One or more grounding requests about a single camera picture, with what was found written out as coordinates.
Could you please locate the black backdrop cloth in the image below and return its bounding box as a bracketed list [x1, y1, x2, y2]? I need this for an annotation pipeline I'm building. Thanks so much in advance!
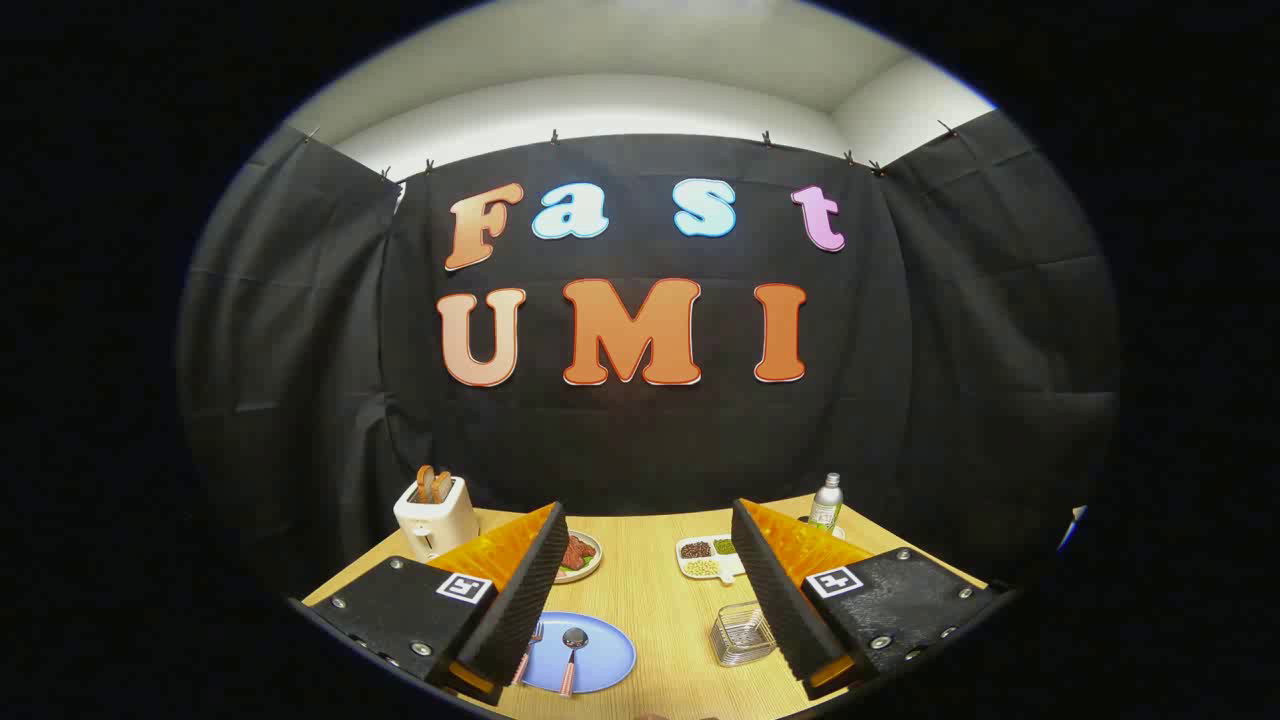
[178, 110, 1119, 601]

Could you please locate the spoon with checked handle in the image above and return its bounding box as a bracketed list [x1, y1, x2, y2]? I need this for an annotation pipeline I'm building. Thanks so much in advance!
[558, 627, 590, 698]

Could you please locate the white divided tray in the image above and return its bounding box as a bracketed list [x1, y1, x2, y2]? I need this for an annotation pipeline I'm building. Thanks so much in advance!
[676, 535, 747, 586]

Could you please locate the silver bottle green label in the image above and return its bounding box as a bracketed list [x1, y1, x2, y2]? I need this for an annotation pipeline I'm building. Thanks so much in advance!
[808, 473, 844, 533]

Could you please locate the blue round plate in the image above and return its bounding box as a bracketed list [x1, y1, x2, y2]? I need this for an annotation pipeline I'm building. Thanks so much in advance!
[515, 611, 637, 695]

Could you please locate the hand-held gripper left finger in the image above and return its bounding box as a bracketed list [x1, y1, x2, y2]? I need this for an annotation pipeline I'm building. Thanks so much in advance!
[290, 502, 569, 706]

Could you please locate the fork with checked handle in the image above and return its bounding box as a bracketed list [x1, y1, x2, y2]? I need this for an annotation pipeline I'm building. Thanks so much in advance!
[512, 620, 546, 687]

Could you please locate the oval white plate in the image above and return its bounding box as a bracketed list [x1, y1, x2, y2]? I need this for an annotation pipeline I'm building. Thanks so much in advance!
[553, 530, 604, 585]

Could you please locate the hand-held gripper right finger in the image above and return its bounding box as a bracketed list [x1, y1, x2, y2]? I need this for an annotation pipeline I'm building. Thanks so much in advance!
[731, 498, 1011, 701]

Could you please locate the white toaster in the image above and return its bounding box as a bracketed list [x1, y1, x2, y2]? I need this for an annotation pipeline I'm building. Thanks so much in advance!
[393, 476, 480, 561]

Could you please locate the metal perforated basket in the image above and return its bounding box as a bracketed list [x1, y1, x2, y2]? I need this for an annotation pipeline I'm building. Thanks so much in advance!
[710, 601, 779, 668]

